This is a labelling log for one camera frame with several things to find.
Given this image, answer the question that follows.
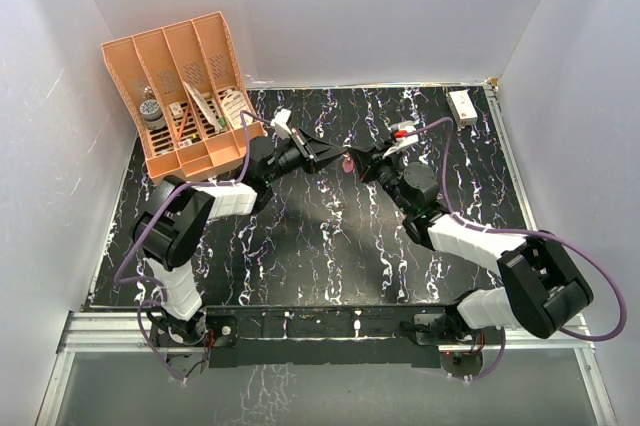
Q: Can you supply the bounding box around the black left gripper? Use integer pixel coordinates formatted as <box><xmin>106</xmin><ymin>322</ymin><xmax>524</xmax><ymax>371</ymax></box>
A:
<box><xmin>264</xmin><ymin>128</ymin><xmax>347</xmax><ymax>185</ymax></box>

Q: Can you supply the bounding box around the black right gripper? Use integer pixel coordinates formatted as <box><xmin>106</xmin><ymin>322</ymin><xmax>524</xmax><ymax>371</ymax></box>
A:
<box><xmin>350</xmin><ymin>140</ymin><xmax>413</xmax><ymax>215</ymax></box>

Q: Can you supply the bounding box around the keyring with pink strap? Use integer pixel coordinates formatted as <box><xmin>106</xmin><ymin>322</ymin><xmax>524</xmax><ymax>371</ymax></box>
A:
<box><xmin>342</xmin><ymin>157</ymin><xmax>354</xmax><ymax>173</ymax></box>

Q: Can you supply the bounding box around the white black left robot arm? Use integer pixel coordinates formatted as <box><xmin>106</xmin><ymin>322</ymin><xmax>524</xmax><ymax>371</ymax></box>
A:
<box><xmin>127</xmin><ymin>129</ymin><xmax>346</xmax><ymax>345</ymax></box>

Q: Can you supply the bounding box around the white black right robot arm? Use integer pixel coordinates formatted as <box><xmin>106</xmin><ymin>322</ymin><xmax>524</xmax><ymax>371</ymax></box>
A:
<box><xmin>348</xmin><ymin>144</ymin><xmax>593</xmax><ymax>343</ymax></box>

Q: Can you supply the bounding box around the white label packet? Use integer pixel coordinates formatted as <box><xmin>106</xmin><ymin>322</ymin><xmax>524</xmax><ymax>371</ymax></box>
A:
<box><xmin>221</xmin><ymin>88</ymin><xmax>254</xmax><ymax>129</ymax></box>

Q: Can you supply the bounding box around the small white red box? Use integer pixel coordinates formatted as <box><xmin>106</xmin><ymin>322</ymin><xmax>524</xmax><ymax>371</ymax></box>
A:
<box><xmin>446</xmin><ymin>89</ymin><xmax>478</xmax><ymax>128</ymax></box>

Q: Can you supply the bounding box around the white card packet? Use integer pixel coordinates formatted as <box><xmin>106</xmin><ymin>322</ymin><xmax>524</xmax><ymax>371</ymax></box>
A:
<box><xmin>183</xmin><ymin>81</ymin><xmax>226</xmax><ymax>134</ymax></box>

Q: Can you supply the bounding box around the orange pencil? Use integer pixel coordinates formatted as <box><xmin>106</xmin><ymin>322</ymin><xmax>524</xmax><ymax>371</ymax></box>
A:
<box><xmin>176</xmin><ymin>104</ymin><xmax>191</xmax><ymax>142</ymax></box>

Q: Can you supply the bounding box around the small white eraser box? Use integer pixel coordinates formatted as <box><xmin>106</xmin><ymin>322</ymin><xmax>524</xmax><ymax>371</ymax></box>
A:
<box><xmin>169</xmin><ymin>102</ymin><xmax>184</xmax><ymax>120</ymax></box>

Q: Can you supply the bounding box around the orange plastic desk organizer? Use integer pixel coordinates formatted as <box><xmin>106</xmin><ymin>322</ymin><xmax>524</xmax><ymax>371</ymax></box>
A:
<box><xmin>101</xmin><ymin>12</ymin><xmax>265</xmax><ymax>183</ymax></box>

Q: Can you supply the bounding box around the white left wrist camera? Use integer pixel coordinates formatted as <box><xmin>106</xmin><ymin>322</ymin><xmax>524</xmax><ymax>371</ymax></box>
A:
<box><xmin>270</xmin><ymin>108</ymin><xmax>292</xmax><ymax>139</ymax></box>

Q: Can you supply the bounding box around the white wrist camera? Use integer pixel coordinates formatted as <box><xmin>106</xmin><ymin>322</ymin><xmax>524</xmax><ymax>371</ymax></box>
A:
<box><xmin>270</xmin><ymin>108</ymin><xmax>292</xmax><ymax>139</ymax></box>
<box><xmin>383</xmin><ymin>121</ymin><xmax>419</xmax><ymax>158</ymax></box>

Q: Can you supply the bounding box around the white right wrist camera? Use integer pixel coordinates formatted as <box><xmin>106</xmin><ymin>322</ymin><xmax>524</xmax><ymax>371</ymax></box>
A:
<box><xmin>383</xmin><ymin>121</ymin><xmax>419</xmax><ymax>158</ymax></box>

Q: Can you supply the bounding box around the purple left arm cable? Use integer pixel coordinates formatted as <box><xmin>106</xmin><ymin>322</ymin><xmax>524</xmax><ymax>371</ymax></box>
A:
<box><xmin>113</xmin><ymin>109</ymin><xmax>275</xmax><ymax>385</ymax></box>

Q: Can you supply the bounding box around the black front mounting rail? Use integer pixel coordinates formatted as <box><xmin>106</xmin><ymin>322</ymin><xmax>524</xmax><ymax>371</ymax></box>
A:
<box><xmin>146</xmin><ymin>304</ymin><xmax>506</xmax><ymax>374</ymax></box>

